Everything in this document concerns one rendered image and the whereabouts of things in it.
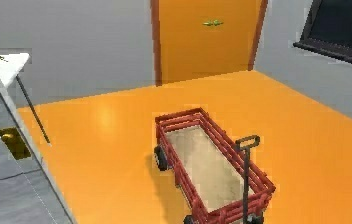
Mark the red slatted wagon cart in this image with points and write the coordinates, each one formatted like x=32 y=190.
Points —
x=204 y=160

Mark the orange room door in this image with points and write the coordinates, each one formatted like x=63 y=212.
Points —
x=197 y=43

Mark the white table with black legs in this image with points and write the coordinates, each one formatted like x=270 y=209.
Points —
x=12 y=68

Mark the grey panelled room door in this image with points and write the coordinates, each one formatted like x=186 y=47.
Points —
x=4 y=173

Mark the black framed window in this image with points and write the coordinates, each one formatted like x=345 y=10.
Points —
x=340 y=23

